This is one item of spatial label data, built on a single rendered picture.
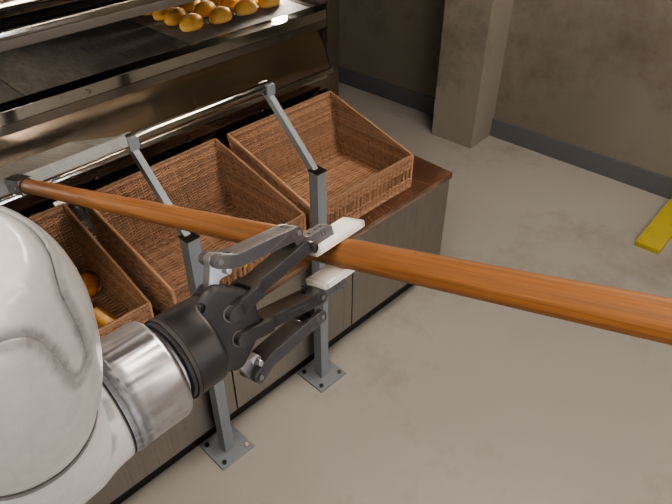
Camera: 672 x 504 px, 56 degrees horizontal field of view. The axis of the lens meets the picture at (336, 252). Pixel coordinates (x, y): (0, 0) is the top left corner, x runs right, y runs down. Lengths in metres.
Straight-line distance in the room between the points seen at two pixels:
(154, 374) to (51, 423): 0.15
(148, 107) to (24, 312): 1.97
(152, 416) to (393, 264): 0.24
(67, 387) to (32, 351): 0.04
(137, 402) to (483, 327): 2.44
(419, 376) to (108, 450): 2.19
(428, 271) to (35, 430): 0.33
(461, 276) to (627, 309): 0.13
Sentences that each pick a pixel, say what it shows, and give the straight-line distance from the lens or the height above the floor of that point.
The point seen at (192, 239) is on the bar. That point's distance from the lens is 1.72.
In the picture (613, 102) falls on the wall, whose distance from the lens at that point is 3.93.
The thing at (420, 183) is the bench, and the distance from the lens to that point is 2.63.
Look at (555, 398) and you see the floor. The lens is 2.65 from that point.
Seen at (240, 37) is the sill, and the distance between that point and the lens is 2.39.
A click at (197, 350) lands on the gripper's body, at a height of 1.60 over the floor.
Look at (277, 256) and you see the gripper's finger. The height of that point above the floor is 1.60.
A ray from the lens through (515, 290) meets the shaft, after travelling 0.49.
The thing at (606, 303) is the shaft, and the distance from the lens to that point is 0.46.
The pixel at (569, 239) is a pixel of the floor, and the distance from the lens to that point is 3.47.
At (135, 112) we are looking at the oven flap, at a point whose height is 1.04.
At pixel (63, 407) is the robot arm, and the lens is 0.34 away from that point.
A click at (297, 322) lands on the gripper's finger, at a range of 0.61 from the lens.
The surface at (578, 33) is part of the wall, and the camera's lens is 3.90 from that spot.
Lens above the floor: 1.96
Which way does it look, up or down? 38 degrees down
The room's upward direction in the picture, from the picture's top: straight up
